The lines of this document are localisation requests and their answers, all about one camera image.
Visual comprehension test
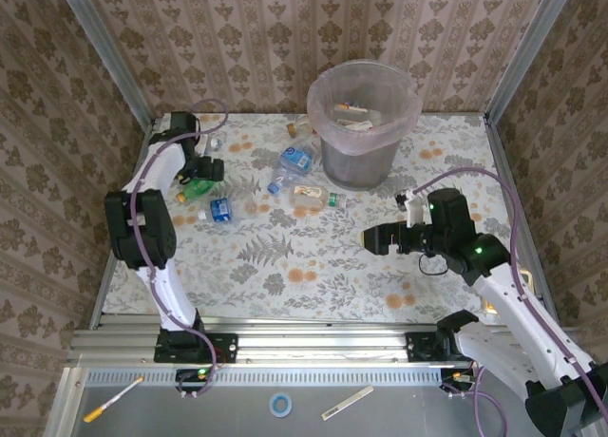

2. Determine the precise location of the green plastic bottle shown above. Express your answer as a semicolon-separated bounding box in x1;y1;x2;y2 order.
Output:
176;179;218;204

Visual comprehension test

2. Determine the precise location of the blue label clear bottle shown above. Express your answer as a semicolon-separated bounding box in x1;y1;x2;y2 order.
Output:
197;197;256;227

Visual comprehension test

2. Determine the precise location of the grey metal mesh bin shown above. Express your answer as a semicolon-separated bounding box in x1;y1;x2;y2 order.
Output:
306;60;424;191

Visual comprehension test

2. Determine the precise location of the crushed blue label bottle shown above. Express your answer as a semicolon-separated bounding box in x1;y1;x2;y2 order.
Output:
266;140;319;196

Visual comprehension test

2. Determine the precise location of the tan label green cap bottle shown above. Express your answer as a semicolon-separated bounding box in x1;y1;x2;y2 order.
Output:
288;183;348;210

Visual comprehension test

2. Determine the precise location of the orange label plastic bottle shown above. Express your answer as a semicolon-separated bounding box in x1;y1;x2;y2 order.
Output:
286;115;319;139

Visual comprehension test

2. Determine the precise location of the pink translucent bin liner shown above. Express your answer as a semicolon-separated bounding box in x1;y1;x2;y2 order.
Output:
306;60;424;156

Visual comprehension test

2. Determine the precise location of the yellow white handheld device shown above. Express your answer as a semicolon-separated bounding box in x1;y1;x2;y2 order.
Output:
480;268;536;314

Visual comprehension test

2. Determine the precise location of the black controller board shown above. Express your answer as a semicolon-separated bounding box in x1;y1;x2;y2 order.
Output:
174;366;216;385
439;368;477;386

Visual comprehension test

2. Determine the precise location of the white flat stick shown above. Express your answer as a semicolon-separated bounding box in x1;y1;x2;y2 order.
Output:
321;384;375;422

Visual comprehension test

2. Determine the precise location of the blue tape roll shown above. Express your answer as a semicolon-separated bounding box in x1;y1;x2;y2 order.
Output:
269;392;294;418

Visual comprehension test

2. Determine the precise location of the white pen with yellow cap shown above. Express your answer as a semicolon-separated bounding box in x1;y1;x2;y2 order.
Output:
83;376;145;424

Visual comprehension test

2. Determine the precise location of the thin black cable loop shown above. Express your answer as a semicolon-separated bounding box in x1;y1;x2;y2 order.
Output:
417;254;450;277

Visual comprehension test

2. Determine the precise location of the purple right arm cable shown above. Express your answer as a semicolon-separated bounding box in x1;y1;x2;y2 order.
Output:
410;166;608;437

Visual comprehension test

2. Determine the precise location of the aluminium frame post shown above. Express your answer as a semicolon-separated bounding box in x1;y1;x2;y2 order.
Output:
484;0;579;124
54;0;158;127

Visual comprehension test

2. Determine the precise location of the aluminium front rail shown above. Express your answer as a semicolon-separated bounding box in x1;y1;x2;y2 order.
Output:
68;315;588;367

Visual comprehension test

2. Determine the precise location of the grey slotted cable duct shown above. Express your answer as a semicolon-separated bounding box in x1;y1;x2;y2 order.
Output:
85;368;447;387

